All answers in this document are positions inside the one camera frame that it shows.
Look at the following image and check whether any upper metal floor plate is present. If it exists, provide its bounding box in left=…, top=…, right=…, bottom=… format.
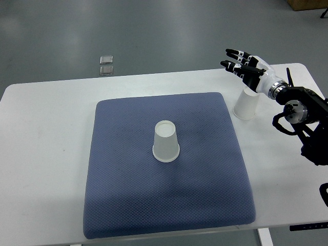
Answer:
left=99, top=55, right=113, bottom=65

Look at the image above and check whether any black table control panel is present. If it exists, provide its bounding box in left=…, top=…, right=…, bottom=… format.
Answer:
left=289, top=222, right=327, bottom=232

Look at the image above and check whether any lower metal floor plate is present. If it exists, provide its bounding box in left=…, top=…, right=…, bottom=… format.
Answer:
left=99, top=66, right=114, bottom=76

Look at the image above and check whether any metal floor plate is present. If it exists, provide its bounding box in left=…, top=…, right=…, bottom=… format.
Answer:
left=99, top=66, right=114, bottom=76
left=99, top=55, right=113, bottom=65

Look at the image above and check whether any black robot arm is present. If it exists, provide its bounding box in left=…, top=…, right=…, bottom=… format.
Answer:
left=220, top=49, right=327, bottom=166

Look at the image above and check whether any blue mesh cushion mat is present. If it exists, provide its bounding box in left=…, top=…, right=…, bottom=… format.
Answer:
left=83, top=92, right=256, bottom=239

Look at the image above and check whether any white table leg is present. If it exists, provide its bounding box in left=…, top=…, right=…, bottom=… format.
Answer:
left=257, top=228, right=274, bottom=246

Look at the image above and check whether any brown cardboard box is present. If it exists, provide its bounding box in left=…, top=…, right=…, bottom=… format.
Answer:
left=287, top=0, right=328, bottom=11

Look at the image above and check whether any black tripod leg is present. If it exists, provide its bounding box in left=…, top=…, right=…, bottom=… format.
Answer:
left=320, top=8, right=328, bottom=18

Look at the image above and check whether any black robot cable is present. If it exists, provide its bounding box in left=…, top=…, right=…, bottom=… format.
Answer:
left=285, top=67, right=295, bottom=88

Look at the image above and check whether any white paper cup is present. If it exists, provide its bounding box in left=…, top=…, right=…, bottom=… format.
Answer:
left=233, top=87, right=259, bottom=120
left=152, top=120, right=180, bottom=163

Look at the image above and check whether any white paper cup on mat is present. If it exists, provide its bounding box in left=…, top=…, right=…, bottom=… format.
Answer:
left=152, top=120, right=180, bottom=163

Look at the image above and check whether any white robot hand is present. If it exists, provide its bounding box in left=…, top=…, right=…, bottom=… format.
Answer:
left=220, top=49, right=285, bottom=97

